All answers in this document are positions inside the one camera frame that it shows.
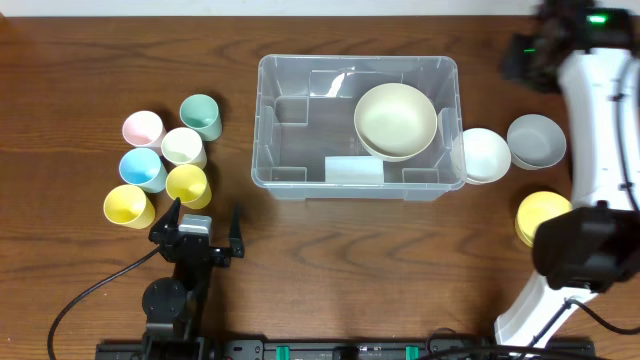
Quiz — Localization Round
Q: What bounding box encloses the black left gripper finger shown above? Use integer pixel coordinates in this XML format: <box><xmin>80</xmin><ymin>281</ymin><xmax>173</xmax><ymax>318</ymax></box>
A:
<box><xmin>149</xmin><ymin>198</ymin><xmax>181</xmax><ymax>244</ymax></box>
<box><xmin>229</xmin><ymin>205</ymin><xmax>245</xmax><ymax>258</ymax></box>

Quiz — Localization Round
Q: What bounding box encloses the small grey bowl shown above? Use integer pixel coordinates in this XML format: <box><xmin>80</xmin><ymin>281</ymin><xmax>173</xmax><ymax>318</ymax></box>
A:
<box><xmin>507</xmin><ymin>114</ymin><xmax>567</xmax><ymax>170</ymax></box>

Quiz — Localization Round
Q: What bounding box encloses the small white bowl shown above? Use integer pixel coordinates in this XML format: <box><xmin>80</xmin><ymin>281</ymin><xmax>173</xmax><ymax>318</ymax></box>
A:
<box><xmin>462</xmin><ymin>128</ymin><xmax>512</xmax><ymax>185</ymax></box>

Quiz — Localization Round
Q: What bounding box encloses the large cream bowl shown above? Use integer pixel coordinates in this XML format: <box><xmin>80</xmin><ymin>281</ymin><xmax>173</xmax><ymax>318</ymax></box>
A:
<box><xmin>353</xmin><ymin>83</ymin><xmax>438</xmax><ymax>162</ymax></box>

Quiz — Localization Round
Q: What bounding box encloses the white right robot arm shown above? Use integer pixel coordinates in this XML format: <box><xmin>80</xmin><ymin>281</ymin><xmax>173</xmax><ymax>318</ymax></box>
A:
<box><xmin>251</xmin><ymin>1</ymin><xmax>639</xmax><ymax>356</ymax></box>

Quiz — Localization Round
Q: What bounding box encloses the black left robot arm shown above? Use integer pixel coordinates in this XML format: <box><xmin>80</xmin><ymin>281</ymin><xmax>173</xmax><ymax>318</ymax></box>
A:
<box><xmin>141</xmin><ymin>199</ymin><xmax>245</xmax><ymax>360</ymax></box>

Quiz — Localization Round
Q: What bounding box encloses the yellow cup near bin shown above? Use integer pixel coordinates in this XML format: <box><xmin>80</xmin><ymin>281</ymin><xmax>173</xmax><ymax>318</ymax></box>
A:
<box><xmin>166</xmin><ymin>164</ymin><xmax>212</xmax><ymax>210</ymax></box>

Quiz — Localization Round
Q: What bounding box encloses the yellow cup far left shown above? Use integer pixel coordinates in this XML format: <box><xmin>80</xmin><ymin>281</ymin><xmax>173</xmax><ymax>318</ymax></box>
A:
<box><xmin>103</xmin><ymin>185</ymin><xmax>155</xmax><ymax>229</ymax></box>

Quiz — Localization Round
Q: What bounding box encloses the light blue cup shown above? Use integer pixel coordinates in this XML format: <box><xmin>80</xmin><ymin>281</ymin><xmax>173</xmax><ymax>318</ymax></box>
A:
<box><xmin>118</xmin><ymin>148</ymin><xmax>168</xmax><ymax>193</ymax></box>

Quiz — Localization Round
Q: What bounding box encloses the cream white cup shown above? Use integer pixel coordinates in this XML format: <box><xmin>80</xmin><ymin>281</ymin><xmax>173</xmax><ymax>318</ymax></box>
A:
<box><xmin>161</xmin><ymin>127</ymin><xmax>208</xmax><ymax>169</ymax></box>

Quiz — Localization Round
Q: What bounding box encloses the pink cup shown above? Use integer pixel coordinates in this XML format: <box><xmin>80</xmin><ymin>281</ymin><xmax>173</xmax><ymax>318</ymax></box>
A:
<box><xmin>122</xmin><ymin>110</ymin><xmax>166</xmax><ymax>154</ymax></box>

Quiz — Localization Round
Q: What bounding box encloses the mint green cup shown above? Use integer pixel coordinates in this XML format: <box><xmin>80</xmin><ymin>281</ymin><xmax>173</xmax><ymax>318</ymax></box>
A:
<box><xmin>179</xmin><ymin>94</ymin><xmax>222</xmax><ymax>141</ymax></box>

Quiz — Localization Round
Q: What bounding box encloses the clear plastic storage bin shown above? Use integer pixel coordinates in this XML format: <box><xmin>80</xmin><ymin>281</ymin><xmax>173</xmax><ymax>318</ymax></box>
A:
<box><xmin>251</xmin><ymin>54</ymin><xmax>466</xmax><ymax>201</ymax></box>

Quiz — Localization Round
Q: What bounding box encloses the yellow bowl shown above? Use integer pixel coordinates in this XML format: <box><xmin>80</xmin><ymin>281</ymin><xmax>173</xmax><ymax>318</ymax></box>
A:
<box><xmin>515</xmin><ymin>191</ymin><xmax>572</xmax><ymax>247</ymax></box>

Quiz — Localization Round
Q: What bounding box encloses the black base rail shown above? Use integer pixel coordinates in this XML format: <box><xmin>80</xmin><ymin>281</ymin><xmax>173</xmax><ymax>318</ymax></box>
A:
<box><xmin>94</xmin><ymin>335</ymin><xmax>596</xmax><ymax>360</ymax></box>

